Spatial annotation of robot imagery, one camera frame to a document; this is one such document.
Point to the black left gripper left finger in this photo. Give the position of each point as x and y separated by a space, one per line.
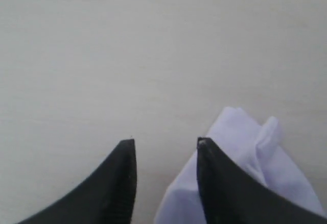
106 196

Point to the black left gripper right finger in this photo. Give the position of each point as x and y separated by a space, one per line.
229 195

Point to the white t-shirt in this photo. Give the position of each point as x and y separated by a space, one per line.
253 147

